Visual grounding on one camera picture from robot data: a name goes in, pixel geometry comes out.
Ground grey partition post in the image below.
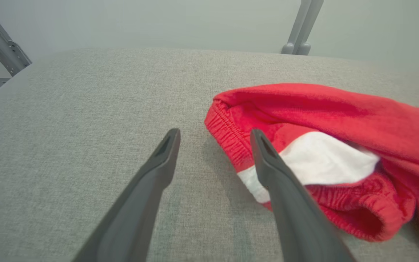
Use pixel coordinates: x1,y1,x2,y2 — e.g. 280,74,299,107
297,0,324,56
282,0,312,55

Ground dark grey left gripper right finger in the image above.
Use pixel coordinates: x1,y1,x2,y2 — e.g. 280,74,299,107
250,128,355,262

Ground grey metal frame with brackets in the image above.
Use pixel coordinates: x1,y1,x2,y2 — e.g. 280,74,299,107
0,0,33,92

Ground red shorts with white panels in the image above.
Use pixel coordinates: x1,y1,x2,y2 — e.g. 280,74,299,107
204,83,419,255

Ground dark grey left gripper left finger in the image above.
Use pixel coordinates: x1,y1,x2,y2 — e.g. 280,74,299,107
72,128,181,262

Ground grey fabric sofa cushion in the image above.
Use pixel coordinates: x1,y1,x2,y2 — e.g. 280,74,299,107
0,47,419,262

